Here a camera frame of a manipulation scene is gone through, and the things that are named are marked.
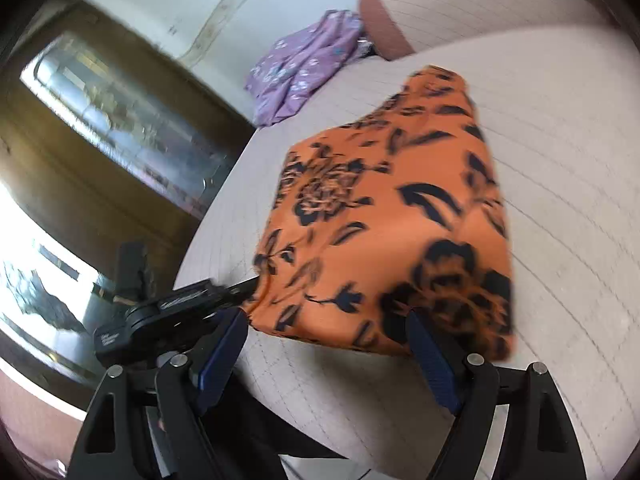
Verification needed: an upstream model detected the orange black floral blouse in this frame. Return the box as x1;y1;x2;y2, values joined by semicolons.
244;66;514;361

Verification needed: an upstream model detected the brown wooden mirrored wardrobe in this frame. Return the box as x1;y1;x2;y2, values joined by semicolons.
1;0;252;408

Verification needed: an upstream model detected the purple floral folded cloth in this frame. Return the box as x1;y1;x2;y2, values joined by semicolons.
245;10;371;128

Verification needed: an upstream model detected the pink quilted bed sheet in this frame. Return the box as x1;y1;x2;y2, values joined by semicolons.
176;25;639;479

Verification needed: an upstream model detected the pink bolster pillow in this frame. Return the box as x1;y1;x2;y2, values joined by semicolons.
358;0;613;61

